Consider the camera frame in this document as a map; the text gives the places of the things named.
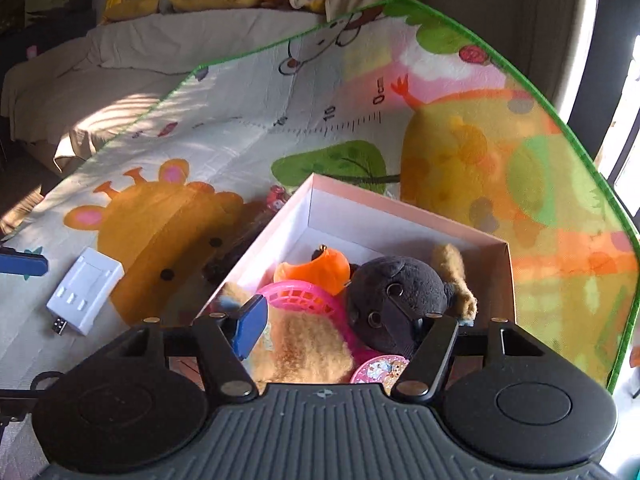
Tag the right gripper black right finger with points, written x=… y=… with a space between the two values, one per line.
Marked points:
x=427 y=342

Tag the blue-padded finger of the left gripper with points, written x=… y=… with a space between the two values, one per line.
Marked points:
x=23 y=263

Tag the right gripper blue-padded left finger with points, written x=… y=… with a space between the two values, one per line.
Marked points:
x=225 y=340

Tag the pink round toy compact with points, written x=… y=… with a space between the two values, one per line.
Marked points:
x=384 y=370

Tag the black plush toy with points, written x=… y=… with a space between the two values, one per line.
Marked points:
x=388 y=299

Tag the tan fuzzy plush cloth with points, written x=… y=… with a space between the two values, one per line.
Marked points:
x=299 y=348

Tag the small calico plush toy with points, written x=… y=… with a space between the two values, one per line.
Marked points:
x=448 y=263

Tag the pink plastic toy basket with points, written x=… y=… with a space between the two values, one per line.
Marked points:
x=300 y=296

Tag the orange plastic toy shell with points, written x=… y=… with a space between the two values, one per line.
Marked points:
x=328 y=269

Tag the white charger adapter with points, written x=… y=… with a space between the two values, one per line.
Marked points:
x=83 y=291

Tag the pink cardboard box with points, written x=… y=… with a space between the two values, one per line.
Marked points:
x=363 y=226

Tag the beige bed mattress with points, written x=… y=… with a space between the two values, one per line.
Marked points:
x=67 y=102

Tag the colourful cartoon play mat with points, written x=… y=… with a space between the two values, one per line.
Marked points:
x=396 y=99

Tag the yellow small pillow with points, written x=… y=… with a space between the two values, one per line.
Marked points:
x=126 y=10

